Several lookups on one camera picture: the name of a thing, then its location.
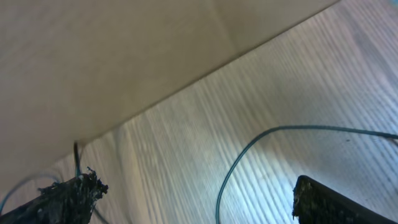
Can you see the cardboard panel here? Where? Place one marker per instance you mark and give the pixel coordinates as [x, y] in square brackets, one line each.
[71, 70]

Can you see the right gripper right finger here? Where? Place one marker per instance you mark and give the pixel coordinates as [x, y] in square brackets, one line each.
[315, 203]

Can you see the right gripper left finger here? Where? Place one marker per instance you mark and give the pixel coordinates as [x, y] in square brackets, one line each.
[70, 202]

